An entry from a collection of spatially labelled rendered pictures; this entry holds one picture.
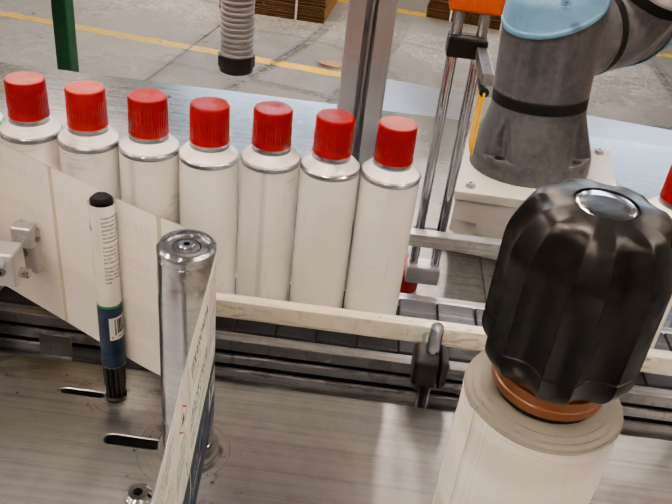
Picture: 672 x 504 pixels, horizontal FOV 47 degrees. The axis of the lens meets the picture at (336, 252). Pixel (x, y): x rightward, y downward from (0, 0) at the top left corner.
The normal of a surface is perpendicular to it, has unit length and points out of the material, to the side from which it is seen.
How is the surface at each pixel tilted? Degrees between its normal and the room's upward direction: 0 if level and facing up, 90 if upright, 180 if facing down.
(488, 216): 90
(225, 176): 90
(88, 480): 0
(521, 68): 90
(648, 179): 0
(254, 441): 0
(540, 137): 71
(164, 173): 90
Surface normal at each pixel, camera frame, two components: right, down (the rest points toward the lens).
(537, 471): -0.19, 0.53
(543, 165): 0.01, 0.22
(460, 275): 0.10, -0.83
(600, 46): 0.64, 0.40
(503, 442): -0.64, 0.40
